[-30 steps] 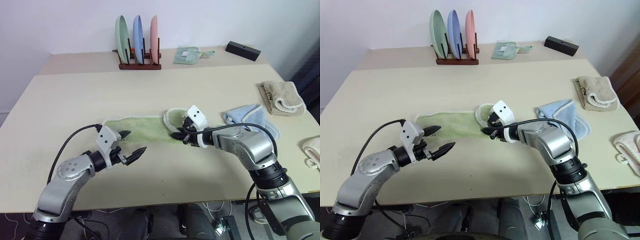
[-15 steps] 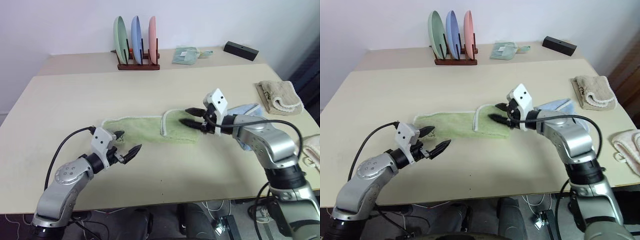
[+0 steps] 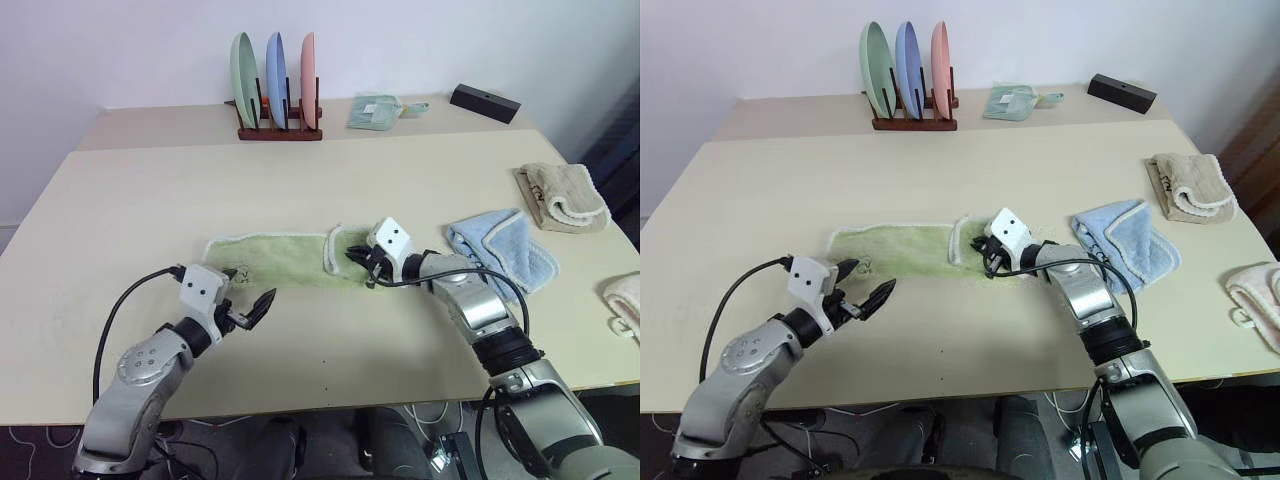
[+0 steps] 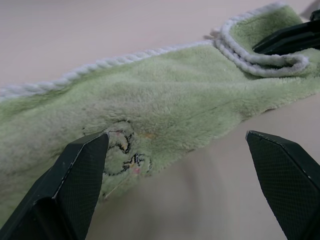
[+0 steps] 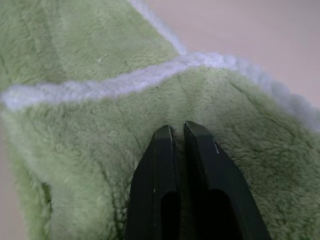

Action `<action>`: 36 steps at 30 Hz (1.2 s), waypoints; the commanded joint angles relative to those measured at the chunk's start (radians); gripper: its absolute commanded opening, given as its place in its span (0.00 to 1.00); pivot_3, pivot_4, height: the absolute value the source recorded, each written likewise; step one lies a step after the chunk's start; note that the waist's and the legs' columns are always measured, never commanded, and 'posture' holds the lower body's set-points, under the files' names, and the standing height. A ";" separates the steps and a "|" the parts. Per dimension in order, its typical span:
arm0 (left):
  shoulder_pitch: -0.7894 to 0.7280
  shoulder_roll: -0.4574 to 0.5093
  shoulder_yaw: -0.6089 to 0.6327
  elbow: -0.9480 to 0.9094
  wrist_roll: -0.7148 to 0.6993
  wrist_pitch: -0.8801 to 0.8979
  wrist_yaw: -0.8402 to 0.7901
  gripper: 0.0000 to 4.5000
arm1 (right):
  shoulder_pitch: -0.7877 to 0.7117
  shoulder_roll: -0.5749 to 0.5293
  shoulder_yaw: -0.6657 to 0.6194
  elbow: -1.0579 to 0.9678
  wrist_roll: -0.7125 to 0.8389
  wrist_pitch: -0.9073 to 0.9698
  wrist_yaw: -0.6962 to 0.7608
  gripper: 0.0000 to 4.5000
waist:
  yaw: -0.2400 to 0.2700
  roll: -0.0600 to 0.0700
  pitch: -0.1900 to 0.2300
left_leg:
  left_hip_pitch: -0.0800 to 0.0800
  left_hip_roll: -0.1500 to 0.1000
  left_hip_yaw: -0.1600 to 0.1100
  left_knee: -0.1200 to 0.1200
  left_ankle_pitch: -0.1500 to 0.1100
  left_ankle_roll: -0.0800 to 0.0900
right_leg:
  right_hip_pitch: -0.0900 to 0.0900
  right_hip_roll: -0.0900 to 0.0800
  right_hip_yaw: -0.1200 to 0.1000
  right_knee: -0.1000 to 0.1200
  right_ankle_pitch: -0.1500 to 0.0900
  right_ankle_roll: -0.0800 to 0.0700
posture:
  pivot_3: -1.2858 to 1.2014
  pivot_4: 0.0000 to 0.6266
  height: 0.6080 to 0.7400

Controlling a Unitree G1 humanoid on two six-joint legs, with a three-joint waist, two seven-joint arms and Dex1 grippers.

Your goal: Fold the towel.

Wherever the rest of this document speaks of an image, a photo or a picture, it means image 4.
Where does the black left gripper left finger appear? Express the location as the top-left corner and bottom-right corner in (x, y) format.
(0, 131), (110, 240)

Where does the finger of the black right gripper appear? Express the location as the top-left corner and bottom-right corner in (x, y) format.
(251, 9), (320, 56)

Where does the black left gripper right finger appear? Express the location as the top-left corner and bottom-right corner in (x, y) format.
(245, 129), (320, 240)

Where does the green towel with white trim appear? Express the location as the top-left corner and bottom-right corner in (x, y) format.
(0, 1), (320, 221)

